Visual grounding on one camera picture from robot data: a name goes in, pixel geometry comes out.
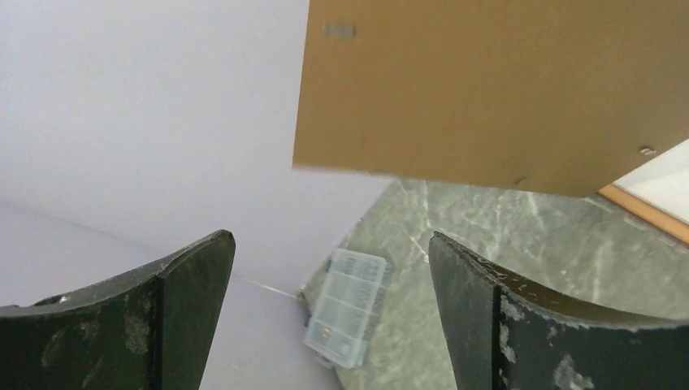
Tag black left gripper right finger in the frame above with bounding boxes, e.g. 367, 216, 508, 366
428, 232, 688, 389

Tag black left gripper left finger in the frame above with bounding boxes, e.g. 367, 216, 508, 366
1, 230, 236, 389

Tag sunset landscape photo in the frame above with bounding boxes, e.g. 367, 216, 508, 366
614, 140, 689, 223

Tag brown cardboard backing board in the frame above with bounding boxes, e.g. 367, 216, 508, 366
292, 1, 688, 197

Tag orange wooden picture frame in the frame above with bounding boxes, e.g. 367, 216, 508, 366
598, 184, 688, 245

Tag clear plastic compartment box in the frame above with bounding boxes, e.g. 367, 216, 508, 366
304, 249, 393, 369

